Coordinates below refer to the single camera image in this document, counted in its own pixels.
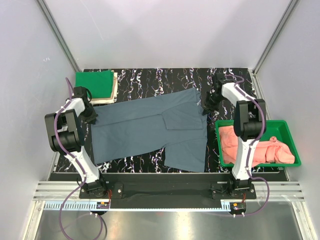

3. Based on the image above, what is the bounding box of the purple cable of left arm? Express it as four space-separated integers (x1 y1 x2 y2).
56 77 107 240

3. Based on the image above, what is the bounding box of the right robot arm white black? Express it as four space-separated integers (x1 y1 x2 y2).
202 73 266 199

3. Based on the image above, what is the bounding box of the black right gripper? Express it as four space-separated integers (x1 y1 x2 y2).
201 91 224 116

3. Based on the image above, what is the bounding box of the folded green t-shirt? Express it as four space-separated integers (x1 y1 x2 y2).
75 70 114 99

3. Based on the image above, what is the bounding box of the grey slotted cable duct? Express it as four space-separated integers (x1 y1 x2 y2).
44 200 247 213

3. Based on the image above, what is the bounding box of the folded beige t-shirt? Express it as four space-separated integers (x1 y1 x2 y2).
90 70 118 105

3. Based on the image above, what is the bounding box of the pink t-shirt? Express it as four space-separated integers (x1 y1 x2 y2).
218 125 295 167

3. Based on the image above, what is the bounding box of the aluminium frame rail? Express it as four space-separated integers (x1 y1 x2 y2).
33 181 304 201

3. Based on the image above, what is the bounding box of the green plastic bin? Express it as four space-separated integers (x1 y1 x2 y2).
215 120 302 168

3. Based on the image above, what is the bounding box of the blue-grey t-shirt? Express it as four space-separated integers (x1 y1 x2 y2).
91 88 208 173

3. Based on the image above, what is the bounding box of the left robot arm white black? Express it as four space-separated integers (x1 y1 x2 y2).
44 81 108 198

